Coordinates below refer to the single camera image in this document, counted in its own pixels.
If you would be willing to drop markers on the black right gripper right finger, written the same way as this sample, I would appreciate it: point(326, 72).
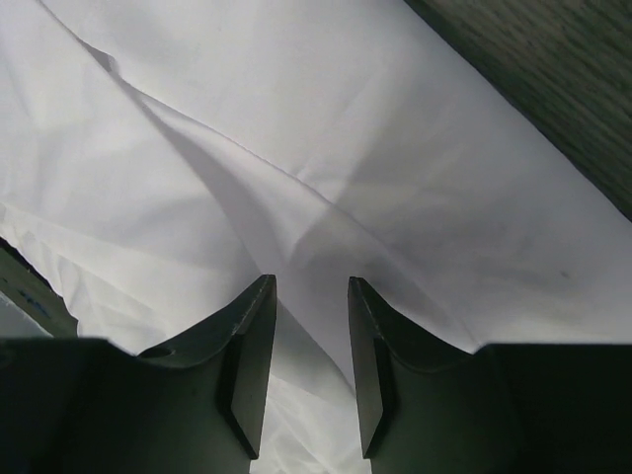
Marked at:
point(425, 406)

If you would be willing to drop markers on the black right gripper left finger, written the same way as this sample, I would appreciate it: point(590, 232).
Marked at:
point(193, 404)

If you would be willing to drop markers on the white long sleeve shirt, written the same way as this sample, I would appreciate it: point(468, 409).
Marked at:
point(158, 156)

